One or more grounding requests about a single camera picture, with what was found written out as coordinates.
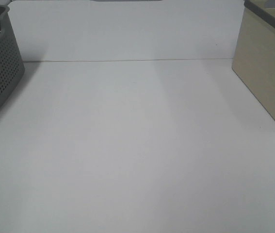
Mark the beige storage bin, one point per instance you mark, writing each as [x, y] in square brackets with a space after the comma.
[254, 58]

